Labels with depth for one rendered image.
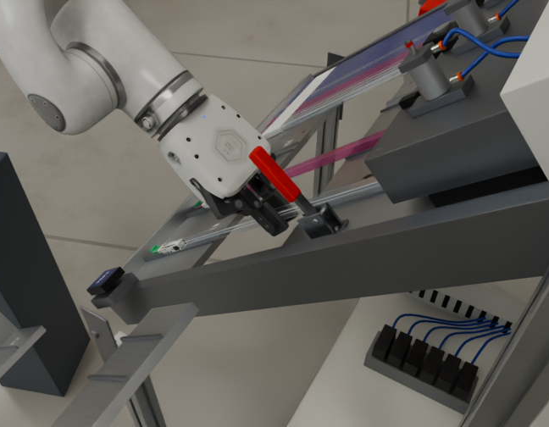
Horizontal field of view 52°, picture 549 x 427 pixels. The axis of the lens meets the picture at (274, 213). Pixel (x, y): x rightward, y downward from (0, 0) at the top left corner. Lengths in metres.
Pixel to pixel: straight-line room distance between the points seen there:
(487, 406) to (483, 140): 0.21
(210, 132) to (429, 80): 0.26
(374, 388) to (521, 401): 0.45
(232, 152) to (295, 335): 1.09
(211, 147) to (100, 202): 1.50
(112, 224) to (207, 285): 1.37
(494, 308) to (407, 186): 0.54
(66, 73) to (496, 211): 0.40
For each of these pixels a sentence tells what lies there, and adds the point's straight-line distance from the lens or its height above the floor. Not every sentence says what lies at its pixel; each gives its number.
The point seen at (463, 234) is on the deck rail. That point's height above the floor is 1.12.
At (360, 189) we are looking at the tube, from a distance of 0.57.
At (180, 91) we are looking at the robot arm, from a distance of 0.62.
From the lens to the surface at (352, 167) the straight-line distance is 0.66.
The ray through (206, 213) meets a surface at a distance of 0.92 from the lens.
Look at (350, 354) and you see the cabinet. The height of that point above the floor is 0.62.
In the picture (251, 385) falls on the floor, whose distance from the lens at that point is 1.60.
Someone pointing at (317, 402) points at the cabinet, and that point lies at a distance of 0.89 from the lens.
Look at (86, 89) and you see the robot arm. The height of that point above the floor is 1.11.
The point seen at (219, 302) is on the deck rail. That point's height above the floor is 0.87.
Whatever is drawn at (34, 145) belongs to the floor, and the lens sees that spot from 2.43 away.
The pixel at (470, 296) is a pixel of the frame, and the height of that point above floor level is 0.66.
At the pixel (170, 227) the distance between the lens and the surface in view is 0.96.
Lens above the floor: 1.42
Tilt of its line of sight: 46 degrees down
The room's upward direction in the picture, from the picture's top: straight up
